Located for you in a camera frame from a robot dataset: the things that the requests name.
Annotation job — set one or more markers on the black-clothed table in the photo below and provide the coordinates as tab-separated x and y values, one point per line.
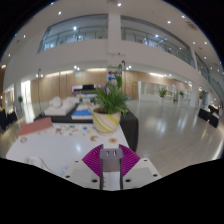
130	130

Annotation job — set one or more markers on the black piano with display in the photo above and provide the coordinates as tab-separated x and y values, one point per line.
87	89

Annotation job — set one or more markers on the white architectural model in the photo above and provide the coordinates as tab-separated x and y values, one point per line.
60	107

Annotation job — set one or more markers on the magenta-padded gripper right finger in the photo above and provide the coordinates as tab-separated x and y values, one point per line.
130	160

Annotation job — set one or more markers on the direction sign with arrows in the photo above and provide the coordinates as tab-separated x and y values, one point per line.
112	75

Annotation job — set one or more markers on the small background potted plant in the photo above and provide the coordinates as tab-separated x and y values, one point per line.
20	99

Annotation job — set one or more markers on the small grey charger block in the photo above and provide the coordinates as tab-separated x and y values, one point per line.
111	161

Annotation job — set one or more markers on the blue flat board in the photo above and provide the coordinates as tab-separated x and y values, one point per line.
81	115

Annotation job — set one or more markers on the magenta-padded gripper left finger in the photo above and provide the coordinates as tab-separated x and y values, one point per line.
91	160

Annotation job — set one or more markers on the black-covered side table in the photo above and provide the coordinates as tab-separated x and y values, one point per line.
208	116
7	119

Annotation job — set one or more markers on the large background potted plant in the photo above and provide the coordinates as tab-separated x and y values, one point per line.
162	92

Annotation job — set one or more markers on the potted plant in striped pot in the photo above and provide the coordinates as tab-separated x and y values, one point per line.
106	121

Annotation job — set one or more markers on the red flat sheet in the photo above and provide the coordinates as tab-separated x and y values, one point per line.
36	126

